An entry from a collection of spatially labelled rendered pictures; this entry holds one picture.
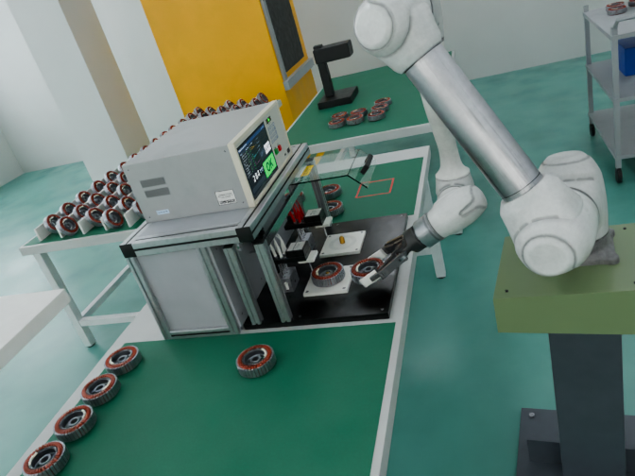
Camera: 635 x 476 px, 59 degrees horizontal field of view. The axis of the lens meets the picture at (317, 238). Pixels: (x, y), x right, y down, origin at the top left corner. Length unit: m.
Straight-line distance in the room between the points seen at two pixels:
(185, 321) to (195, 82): 4.02
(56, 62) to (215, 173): 4.17
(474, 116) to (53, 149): 8.42
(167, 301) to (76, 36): 4.01
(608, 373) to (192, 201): 1.30
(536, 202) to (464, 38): 5.71
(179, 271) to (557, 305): 1.07
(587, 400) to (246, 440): 0.99
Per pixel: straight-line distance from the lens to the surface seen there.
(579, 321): 1.51
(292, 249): 1.80
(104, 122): 5.68
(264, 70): 5.38
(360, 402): 1.42
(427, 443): 2.31
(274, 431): 1.44
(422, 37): 1.28
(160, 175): 1.78
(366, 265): 1.78
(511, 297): 1.48
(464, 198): 1.57
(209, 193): 1.73
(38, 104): 9.19
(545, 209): 1.30
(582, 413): 1.89
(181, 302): 1.84
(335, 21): 7.04
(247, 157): 1.70
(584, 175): 1.48
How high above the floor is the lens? 1.71
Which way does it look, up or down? 26 degrees down
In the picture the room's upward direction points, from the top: 17 degrees counter-clockwise
